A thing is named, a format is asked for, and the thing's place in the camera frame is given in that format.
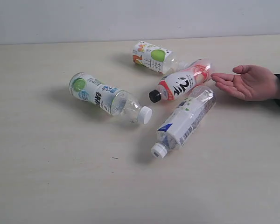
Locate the peach bottle black cap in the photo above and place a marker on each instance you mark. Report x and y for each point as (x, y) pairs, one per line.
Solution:
(177, 84)

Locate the clear bottle white blue label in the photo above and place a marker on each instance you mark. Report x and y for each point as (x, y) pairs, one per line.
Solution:
(183, 121)

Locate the person's open hand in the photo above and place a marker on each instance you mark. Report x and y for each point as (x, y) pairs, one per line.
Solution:
(249, 83)

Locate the tea bottle green apple label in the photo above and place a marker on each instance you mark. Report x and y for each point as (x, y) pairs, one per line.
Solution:
(157, 58)

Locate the clear bottle green lime label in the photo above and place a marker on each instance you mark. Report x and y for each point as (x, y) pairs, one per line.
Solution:
(113, 100)

